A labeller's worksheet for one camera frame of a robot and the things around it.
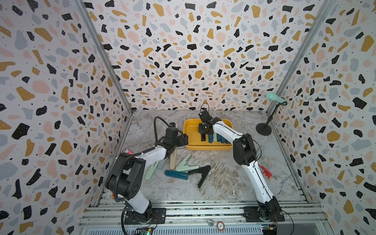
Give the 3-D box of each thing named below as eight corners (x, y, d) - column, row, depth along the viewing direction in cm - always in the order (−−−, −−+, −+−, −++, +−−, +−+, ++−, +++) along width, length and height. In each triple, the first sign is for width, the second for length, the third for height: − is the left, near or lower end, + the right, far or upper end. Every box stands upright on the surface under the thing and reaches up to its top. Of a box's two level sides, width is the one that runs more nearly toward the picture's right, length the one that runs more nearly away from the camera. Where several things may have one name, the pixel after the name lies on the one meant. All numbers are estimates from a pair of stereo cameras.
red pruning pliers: (268, 179, 89) (269, 178, 87) (257, 166, 94) (258, 164, 93) (272, 176, 90) (273, 175, 89) (260, 163, 95) (262, 162, 94)
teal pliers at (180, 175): (164, 175, 89) (164, 174, 87) (166, 170, 91) (165, 168, 90) (187, 180, 88) (187, 178, 86) (188, 174, 90) (188, 172, 88)
